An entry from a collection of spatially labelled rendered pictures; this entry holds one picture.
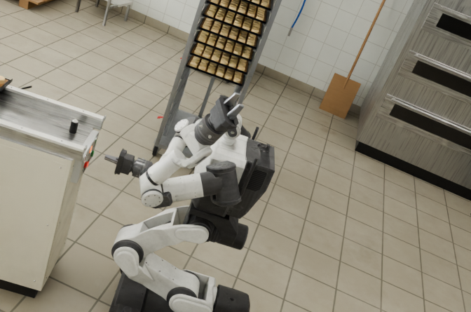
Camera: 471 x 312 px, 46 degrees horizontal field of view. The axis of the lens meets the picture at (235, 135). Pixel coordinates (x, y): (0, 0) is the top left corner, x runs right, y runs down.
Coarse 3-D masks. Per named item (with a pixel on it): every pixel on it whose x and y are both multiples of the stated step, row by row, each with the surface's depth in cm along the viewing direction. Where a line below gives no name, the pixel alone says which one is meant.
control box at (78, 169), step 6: (96, 132) 252; (90, 138) 246; (96, 138) 249; (84, 144) 240; (90, 144) 242; (84, 156) 234; (90, 156) 251; (78, 162) 233; (84, 162) 239; (78, 168) 234; (84, 168) 244; (72, 174) 236; (78, 174) 236; (72, 180) 237
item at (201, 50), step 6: (198, 48) 376; (204, 48) 386; (210, 48) 385; (198, 54) 370; (204, 54) 370; (210, 54) 376; (216, 54) 378; (222, 54) 388; (228, 54) 387; (216, 60) 370; (222, 60) 372; (228, 60) 382; (234, 60) 379; (240, 60) 384; (246, 60) 388; (234, 66) 371; (240, 66) 374; (246, 66) 384
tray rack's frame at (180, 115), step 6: (204, 6) 413; (210, 84) 442; (210, 90) 445; (204, 102) 450; (204, 108) 452; (180, 114) 448; (186, 114) 451; (192, 114) 455; (198, 114) 455; (174, 120) 436; (180, 120) 440; (174, 126) 427; (168, 132) 417; (174, 132) 420; (162, 138) 406; (168, 138) 409; (162, 144) 398; (168, 144) 401; (186, 150) 403; (186, 156) 401
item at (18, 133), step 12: (0, 120) 224; (0, 132) 224; (12, 132) 224; (24, 132) 223; (36, 132) 225; (36, 144) 226; (48, 144) 225; (60, 144) 225; (72, 144) 226; (72, 156) 227
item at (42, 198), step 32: (32, 128) 237; (64, 128) 245; (0, 160) 229; (32, 160) 228; (64, 160) 227; (0, 192) 236; (32, 192) 235; (64, 192) 235; (0, 224) 244; (32, 224) 243; (64, 224) 264; (0, 256) 252; (32, 256) 251; (32, 288) 260
